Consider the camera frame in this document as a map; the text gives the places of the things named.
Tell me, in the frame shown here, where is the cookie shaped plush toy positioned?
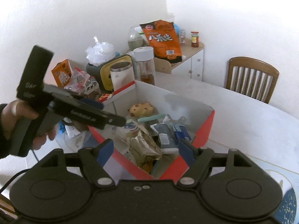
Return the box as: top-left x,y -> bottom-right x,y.
129,102 -> 154,119

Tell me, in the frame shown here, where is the mint green pen pouch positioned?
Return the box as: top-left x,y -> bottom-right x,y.
137,114 -> 166,122

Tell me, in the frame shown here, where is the person's left hand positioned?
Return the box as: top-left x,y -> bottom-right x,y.
1,99 -> 56,150

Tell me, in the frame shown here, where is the rubiks cube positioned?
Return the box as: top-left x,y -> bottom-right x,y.
97,94 -> 113,103

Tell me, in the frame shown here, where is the white yogurt packet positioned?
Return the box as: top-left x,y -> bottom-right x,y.
122,119 -> 140,137

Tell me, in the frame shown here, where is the green yellow tissue holder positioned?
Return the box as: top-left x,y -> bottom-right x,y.
86,54 -> 133,92

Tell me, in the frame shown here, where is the small orange snack box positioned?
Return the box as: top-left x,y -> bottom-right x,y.
51,59 -> 72,88

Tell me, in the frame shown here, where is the blue snack packet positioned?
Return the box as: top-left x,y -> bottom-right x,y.
173,124 -> 192,143

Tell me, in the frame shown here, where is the dark blue tissue pack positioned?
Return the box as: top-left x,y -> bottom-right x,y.
150,123 -> 178,154

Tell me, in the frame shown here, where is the white steel mug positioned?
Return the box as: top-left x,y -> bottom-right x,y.
110,62 -> 135,91

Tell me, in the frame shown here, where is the red and white cardboard box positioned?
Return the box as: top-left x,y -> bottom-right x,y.
90,81 -> 214,181

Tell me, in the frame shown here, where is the brown crumpled paper bag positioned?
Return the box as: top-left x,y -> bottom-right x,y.
126,130 -> 162,168

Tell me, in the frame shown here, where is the clear plastic bag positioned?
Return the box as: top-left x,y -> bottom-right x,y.
85,36 -> 115,66

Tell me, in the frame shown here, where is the clear jar white lid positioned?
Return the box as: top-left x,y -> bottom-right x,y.
133,46 -> 156,85

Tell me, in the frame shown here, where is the white side cabinet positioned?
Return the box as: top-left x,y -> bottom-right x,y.
153,39 -> 205,82

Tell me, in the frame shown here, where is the wooden chair far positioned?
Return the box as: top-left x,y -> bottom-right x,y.
226,57 -> 279,104

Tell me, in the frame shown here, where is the orange snack bag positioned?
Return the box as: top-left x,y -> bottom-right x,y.
140,20 -> 182,64

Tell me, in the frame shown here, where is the red lidded sauce jar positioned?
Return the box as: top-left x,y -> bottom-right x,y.
191,31 -> 199,48

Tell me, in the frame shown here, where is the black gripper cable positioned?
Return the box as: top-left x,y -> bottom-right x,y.
0,149 -> 41,194

